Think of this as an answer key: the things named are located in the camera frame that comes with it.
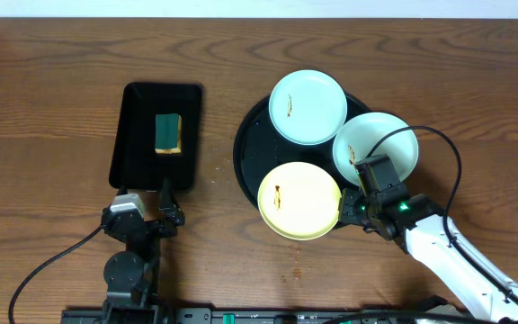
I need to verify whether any green and yellow sponge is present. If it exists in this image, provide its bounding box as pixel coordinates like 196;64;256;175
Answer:
155;113;182;155

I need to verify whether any yellow plate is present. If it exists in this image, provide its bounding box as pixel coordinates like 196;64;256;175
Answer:
257;162;341;240

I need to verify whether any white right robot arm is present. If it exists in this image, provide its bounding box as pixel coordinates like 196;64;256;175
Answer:
338;184;518;323

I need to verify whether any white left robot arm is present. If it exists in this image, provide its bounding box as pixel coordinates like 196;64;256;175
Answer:
96;178;185;324

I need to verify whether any rectangular black tray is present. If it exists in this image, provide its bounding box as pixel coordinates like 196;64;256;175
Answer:
109;82;203;191

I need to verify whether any round black tray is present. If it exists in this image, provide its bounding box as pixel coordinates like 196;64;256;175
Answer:
233;97;355;206

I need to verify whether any pale green plate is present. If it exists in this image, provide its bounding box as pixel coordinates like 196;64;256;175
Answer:
333;112;419;185

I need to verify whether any light blue plate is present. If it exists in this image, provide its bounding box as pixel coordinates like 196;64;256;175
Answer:
268;69;348;146

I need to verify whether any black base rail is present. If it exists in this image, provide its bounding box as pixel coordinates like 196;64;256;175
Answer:
59;307;467;324

